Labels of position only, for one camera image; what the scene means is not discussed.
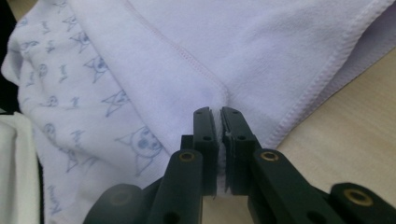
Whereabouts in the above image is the white cloth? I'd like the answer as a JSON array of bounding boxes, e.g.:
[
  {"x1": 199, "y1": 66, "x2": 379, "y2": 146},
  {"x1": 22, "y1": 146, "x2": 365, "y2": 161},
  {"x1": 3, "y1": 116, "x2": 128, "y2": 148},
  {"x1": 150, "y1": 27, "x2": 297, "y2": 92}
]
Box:
[{"x1": 0, "y1": 111, "x2": 42, "y2": 224}]

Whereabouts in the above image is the white printed towel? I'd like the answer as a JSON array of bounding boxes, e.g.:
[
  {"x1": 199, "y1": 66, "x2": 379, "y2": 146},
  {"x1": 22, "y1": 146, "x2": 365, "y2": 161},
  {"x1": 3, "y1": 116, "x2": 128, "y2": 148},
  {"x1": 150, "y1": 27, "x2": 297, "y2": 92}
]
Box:
[{"x1": 0, "y1": 0, "x2": 396, "y2": 224}]

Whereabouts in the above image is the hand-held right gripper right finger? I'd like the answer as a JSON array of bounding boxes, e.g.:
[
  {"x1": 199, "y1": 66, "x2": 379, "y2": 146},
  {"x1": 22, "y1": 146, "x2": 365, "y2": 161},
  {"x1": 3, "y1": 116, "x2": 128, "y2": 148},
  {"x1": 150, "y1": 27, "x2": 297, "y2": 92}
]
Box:
[{"x1": 219, "y1": 105, "x2": 262, "y2": 196}]

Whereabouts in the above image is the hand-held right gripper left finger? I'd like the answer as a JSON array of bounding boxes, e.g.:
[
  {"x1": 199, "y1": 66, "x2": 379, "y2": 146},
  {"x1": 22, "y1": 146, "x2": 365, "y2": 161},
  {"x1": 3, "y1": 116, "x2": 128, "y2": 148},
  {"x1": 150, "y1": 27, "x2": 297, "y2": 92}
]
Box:
[{"x1": 180, "y1": 106, "x2": 219, "y2": 197}]

